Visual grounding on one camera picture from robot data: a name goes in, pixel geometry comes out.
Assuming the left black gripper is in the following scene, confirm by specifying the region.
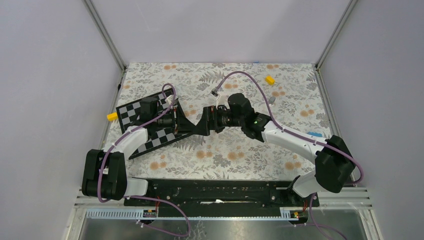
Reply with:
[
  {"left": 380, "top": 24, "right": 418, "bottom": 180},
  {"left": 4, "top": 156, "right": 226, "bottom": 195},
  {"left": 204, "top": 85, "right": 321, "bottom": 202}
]
[{"left": 153, "top": 106, "right": 196, "bottom": 135}]

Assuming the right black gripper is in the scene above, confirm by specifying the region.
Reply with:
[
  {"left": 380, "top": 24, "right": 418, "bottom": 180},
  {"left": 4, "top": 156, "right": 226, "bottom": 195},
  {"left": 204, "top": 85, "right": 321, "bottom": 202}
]
[{"left": 191, "top": 105, "right": 244, "bottom": 136}]

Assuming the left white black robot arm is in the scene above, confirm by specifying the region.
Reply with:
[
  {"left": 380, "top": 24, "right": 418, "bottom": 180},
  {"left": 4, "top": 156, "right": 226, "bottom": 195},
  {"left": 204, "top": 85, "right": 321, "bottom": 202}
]
[{"left": 81, "top": 94, "right": 193, "bottom": 206}]

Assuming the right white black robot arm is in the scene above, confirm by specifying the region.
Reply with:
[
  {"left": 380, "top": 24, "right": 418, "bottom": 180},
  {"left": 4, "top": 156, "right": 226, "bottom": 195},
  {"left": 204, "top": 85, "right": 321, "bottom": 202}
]
[{"left": 192, "top": 93, "right": 356, "bottom": 206}]

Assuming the black white checkerboard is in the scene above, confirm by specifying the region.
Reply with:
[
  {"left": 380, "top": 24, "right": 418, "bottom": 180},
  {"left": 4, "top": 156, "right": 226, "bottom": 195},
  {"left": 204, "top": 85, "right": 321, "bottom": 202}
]
[{"left": 116, "top": 88, "right": 192, "bottom": 159}]

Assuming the yellow block left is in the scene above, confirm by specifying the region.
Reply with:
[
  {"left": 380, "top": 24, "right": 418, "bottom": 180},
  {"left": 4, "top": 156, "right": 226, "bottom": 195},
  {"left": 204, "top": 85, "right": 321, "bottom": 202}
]
[{"left": 106, "top": 112, "right": 119, "bottom": 122}]

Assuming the yellow block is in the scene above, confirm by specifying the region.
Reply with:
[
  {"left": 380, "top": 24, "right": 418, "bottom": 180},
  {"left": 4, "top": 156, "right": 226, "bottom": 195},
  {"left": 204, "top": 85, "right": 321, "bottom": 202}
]
[
  {"left": 106, "top": 112, "right": 119, "bottom": 122},
  {"left": 265, "top": 75, "right": 275, "bottom": 85}
]

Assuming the small grey block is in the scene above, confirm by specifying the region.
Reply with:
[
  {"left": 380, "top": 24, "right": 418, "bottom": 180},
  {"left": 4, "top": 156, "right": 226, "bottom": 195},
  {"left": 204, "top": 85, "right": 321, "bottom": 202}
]
[{"left": 268, "top": 96, "right": 276, "bottom": 105}]

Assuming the yellow block right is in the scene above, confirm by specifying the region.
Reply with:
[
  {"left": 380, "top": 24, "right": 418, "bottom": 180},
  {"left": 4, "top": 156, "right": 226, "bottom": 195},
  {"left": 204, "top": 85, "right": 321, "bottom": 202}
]
[{"left": 265, "top": 75, "right": 275, "bottom": 85}]

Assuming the floral table mat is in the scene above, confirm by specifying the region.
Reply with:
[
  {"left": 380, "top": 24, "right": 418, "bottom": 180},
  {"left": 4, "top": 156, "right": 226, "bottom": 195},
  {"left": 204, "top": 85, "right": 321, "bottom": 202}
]
[{"left": 117, "top": 63, "right": 332, "bottom": 181}]

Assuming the blue block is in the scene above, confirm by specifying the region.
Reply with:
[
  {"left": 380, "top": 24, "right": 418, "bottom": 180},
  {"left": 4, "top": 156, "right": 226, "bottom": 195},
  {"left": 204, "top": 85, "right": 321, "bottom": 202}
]
[{"left": 307, "top": 131, "right": 323, "bottom": 138}]

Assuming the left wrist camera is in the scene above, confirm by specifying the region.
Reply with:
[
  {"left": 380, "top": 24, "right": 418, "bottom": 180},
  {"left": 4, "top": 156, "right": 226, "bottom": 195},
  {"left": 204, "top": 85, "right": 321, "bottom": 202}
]
[{"left": 166, "top": 94, "right": 176, "bottom": 106}]

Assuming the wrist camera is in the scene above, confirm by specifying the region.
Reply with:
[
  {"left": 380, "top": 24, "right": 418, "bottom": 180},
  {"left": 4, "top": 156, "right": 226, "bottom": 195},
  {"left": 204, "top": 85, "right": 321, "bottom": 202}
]
[
  {"left": 211, "top": 87, "right": 226, "bottom": 108},
  {"left": 166, "top": 94, "right": 176, "bottom": 106}
]

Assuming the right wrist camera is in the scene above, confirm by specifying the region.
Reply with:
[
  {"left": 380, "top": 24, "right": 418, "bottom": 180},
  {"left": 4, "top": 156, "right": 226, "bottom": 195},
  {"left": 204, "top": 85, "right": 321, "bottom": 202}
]
[{"left": 211, "top": 87, "right": 226, "bottom": 108}]

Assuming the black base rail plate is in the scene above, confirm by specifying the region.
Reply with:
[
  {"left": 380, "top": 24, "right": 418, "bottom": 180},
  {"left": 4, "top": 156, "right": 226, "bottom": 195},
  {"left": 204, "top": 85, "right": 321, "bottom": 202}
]
[{"left": 124, "top": 178, "right": 319, "bottom": 218}]

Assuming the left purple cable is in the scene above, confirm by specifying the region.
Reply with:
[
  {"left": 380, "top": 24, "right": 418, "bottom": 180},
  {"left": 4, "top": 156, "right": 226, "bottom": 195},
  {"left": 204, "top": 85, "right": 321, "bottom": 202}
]
[{"left": 96, "top": 83, "right": 192, "bottom": 238}]

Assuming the purple cable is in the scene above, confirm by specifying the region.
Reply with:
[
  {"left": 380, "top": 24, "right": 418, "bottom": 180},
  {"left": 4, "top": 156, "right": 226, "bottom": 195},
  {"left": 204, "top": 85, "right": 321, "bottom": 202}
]
[
  {"left": 96, "top": 83, "right": 192, "bottom": 238},
  {"left": 213, "top": 70, "right": 365, "bottom": 240}
]

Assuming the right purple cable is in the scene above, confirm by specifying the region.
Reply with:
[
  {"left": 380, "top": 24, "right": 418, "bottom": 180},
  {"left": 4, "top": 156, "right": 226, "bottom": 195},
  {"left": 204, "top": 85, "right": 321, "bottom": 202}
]
[{"left": 213, "top": 70, "right": 365, "bottom": 240}]

